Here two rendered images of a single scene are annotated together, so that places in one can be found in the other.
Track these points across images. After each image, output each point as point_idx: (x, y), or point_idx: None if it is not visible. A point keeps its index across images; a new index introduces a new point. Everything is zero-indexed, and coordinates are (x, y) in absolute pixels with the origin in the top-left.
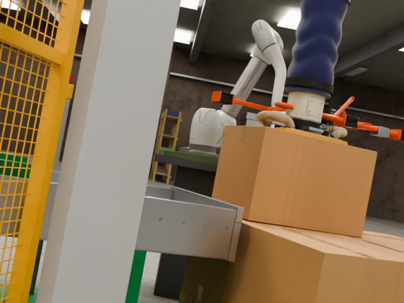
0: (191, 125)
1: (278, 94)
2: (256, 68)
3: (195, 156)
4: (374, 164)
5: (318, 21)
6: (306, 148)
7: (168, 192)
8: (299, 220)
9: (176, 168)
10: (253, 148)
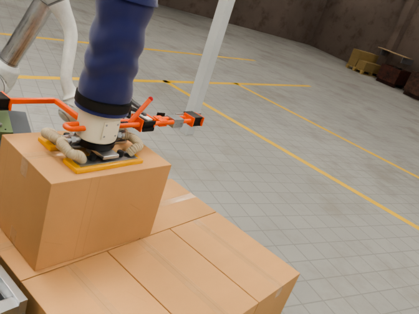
0: None
1: (67, 68)
2: (40, 14)
3: None
4: (167, 176)
5: (117, 36)
6: (99, 187)
7: None
8: (90, 248)
9: None
10: (37, 196)
